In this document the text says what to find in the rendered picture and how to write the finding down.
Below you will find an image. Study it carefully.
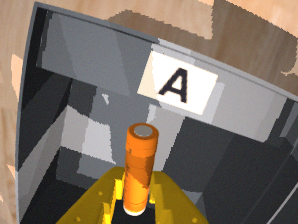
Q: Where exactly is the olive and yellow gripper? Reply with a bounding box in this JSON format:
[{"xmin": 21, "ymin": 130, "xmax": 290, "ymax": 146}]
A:
[{"xmin": 56, "ymin": 166, "xmax": 209, "ymax": 224}]

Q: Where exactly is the grey bin labelled a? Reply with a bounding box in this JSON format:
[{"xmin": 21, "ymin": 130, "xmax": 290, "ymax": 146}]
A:
[{"xmin": 15, "ymin": 1, "xmax": 298, "ymax": 224}]

